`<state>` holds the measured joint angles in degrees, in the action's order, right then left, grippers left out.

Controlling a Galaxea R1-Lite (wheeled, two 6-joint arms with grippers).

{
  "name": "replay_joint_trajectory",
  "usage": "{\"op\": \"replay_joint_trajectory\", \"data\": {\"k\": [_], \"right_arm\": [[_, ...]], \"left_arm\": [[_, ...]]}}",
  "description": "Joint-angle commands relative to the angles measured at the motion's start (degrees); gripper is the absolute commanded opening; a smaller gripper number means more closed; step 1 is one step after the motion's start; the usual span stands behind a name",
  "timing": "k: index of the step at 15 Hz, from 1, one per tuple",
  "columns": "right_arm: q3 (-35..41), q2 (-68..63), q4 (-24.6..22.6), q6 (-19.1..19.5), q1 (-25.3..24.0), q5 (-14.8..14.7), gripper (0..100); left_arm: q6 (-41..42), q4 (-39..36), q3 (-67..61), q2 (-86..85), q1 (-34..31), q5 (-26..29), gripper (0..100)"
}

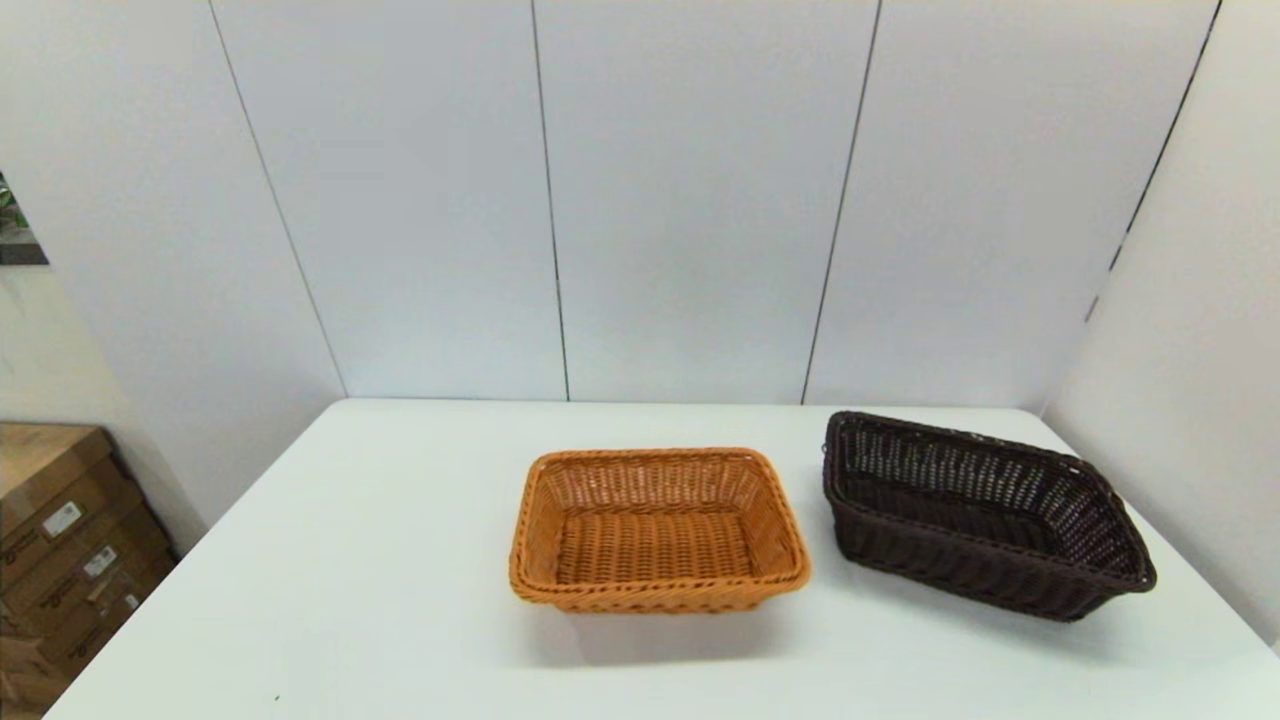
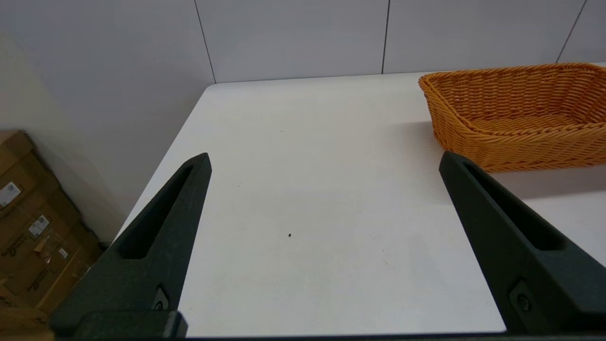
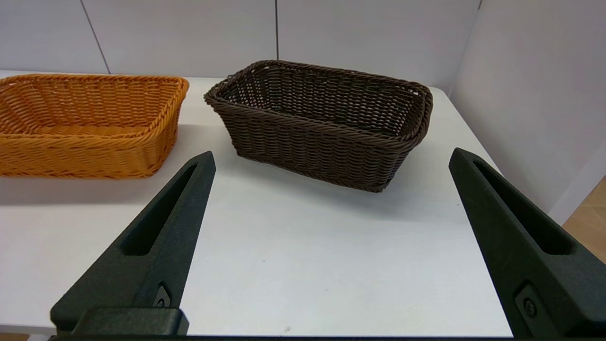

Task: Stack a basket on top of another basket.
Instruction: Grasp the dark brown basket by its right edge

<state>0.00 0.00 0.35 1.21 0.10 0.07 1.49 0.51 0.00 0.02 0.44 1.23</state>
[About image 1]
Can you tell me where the orange wicker basket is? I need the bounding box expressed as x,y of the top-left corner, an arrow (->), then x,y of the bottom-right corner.
508,447 -> 813,614

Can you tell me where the dark brown wicker basket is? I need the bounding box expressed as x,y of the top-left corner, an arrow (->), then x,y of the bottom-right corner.
822,410 -> 1158,623

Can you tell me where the labelled brown cardboard box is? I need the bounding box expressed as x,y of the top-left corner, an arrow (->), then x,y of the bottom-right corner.
0,422 -> 141,591
0,560 -> 182,686
0,505 -> 166,646

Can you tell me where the plain brown cardboard box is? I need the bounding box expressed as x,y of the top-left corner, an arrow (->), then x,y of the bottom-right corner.
0,630 -> 73,715

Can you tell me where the framed wall picture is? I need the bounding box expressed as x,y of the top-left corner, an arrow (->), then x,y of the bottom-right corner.
0,172 -> 49,266

